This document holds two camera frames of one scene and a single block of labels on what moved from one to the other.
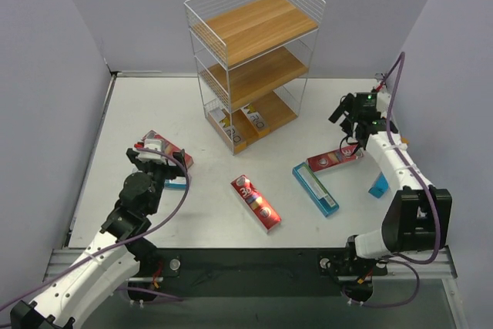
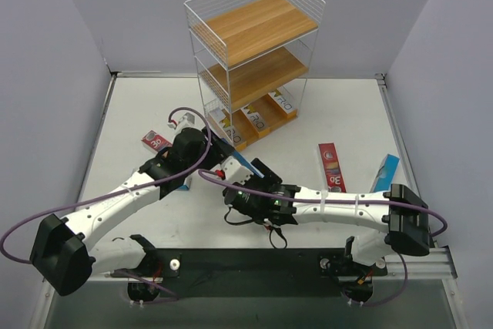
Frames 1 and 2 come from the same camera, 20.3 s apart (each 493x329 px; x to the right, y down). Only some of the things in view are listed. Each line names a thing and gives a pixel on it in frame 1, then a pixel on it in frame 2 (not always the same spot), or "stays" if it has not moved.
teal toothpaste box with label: x=320 y=194 -> x=241 y=157
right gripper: x=347 y=114 -> x=264 y=176
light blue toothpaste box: x=380 y=187 stays
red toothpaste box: x=334 y=157 -> x=332 y=169
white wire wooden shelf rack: x=253 y=44 stays
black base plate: x=259 y=273 stays
